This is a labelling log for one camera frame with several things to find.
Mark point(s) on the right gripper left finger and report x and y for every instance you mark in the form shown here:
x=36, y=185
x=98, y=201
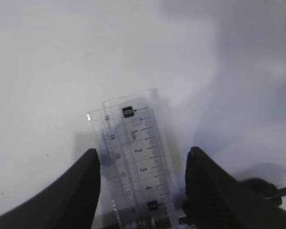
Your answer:
x=68, y=203

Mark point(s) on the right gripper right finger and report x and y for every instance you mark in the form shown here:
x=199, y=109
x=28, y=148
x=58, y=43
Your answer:
x=215, y=200

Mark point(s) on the clear plastic ruler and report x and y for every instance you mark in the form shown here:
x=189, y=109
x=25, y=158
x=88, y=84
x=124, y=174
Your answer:
x=127, y=139

